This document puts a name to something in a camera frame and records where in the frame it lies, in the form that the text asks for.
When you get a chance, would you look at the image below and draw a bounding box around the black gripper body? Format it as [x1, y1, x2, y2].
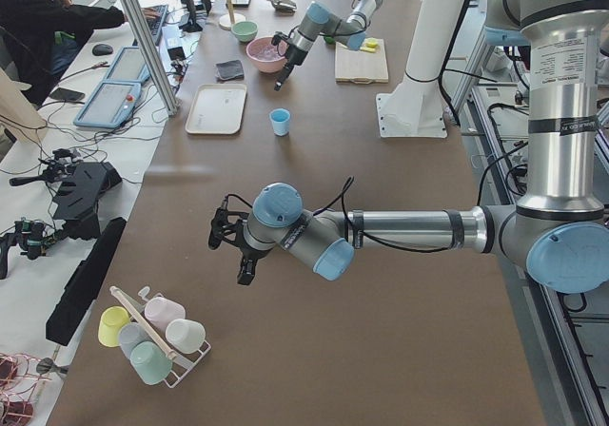
[285, 42, 308, 69]
[239, 242, 270, 271]

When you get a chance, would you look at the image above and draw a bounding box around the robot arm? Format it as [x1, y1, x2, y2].
[271, 0, 383, 91]
[236, 0, 608, 294]

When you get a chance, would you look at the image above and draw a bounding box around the pink bowl of ice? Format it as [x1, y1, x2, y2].
[246, 36, 287, 73]

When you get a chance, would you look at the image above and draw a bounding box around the light blue plastic cup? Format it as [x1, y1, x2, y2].
[269, 107, 291, 137]

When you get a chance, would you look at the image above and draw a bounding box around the steel ice scoop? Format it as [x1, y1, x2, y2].
[264, 0, 297, 12]

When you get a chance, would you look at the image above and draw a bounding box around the white plastic cup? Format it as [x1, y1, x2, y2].
[165, 319, 206, 354]

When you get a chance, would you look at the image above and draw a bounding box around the pink plastic cup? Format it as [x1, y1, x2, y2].
[144, 297, 186, 332]

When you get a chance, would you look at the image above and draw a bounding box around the green plastic cup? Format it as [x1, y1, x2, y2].
[129, 341, 172, 385]

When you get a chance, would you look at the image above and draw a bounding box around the grey plastic cup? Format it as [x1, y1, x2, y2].
[118, 322, 148, 358]

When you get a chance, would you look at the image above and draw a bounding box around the yellow plastic cup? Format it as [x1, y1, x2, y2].
[98, 306, 130, 348]

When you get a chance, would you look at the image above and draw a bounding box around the grey folded cloth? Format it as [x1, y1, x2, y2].
[215, 60, 245, 81]

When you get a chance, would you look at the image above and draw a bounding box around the green ceramic bowl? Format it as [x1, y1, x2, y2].
[231, 20, 258, 43]

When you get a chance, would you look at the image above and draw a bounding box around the wooden cutting board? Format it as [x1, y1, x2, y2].
[335, 38, 389, 84]

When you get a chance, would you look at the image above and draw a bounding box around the wooden mug tree stand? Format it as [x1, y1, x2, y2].
[218, 0, 246, 30]

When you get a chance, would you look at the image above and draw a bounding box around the beige rabbit tray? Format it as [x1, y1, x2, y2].
[185, 84, 247, 135]

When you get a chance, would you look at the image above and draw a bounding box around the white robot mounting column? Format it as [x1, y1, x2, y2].
[377, 0, 469, 138]

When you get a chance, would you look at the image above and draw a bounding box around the black keyboard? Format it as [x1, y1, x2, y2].
[147, 5, 168, 46]

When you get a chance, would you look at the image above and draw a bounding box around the blue teach pendant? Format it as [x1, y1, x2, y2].
[73, 80, 142, 128]
[105, 47, 150, 84]

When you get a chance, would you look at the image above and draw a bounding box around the black long bar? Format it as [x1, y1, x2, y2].
[46, 217, 127, 346]

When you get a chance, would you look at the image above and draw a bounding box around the black computer mouse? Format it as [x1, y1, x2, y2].
[91, 44, 113, 56]

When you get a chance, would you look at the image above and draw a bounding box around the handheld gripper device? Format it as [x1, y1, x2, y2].
[9, 148, 82, 186]
[1, 219, 67, 280]

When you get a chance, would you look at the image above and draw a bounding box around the black smartphone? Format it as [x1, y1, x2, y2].
[49, 87, 85, 103]

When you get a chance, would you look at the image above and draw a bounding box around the seated person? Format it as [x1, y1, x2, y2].
[0, 0, 163, 105]

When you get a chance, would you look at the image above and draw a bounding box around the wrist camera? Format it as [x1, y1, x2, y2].
[271, 31, 290, 55]
[207, 206, 248, 250]

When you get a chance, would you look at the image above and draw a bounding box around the white wire cup rack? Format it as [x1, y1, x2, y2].
[130, 287, 211, 388]

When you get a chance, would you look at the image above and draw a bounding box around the wooden rack handle rod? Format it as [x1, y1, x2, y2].
[109, 285, 178, 360]

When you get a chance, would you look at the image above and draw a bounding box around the black bracket stand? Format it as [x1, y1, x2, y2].
[52, 162, 122, 240]

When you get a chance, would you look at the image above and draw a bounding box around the aluminium frame post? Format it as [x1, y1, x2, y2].
[120, 0, 179, 117]

